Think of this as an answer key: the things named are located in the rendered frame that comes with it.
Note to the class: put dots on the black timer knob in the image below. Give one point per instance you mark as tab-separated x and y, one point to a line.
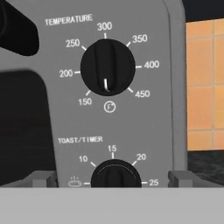
116	175

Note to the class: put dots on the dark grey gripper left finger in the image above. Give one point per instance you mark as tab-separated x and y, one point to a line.
40	179

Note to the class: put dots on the grey toaster oven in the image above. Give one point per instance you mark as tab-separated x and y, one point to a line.
151	122

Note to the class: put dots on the black temperature knob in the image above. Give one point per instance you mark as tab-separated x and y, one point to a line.
108	67

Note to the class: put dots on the black glass toaster oven door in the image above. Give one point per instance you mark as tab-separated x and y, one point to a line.
23	128

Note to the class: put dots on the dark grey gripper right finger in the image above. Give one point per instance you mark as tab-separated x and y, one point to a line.
183	179

